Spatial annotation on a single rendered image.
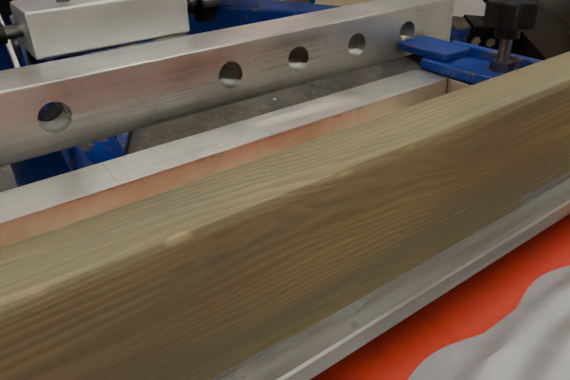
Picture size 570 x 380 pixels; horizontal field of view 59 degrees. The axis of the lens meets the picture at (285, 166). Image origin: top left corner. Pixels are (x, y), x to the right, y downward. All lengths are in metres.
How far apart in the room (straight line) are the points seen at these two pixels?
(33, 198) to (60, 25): 0.14
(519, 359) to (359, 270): 0.09
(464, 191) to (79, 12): 0.30
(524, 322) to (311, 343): 0.12
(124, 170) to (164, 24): 0.15
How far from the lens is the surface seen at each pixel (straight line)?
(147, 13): 0.44
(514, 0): 0.47
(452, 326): 0.27
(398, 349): 0.26
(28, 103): 0.37
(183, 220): 0.15
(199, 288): 0.16
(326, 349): 0.20
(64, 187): 0.34
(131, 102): 0.39
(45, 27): 0.42
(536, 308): 0.29
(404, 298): 0.22
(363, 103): 0.42
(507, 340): 0.27
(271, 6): 0.94
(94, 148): 0.61
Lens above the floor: 1.30
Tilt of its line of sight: 41 degrees down
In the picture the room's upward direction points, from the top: 10 degrees clockwise
